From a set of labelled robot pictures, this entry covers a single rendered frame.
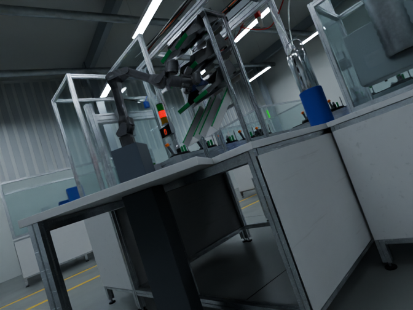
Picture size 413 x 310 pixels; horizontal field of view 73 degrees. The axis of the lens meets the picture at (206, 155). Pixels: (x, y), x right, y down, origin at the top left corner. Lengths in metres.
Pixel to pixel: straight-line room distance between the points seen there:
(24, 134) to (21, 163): 0.90
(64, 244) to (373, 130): 5.86
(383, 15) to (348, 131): 0.59
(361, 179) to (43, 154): 9.07
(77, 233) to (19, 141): 4.31
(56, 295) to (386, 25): 1.87
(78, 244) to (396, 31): 6.10
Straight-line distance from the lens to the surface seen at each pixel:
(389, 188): 1.70
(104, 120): 2.86
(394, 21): 1.76
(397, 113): 1.63
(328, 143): 1.67
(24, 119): 10.13
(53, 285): 1.22
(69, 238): 6.49
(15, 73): 8.87
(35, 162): 9.75
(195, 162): 0.90
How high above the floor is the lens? 0.78
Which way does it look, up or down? 5 degrees up
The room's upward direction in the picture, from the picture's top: 19 degrees counter-clockwise
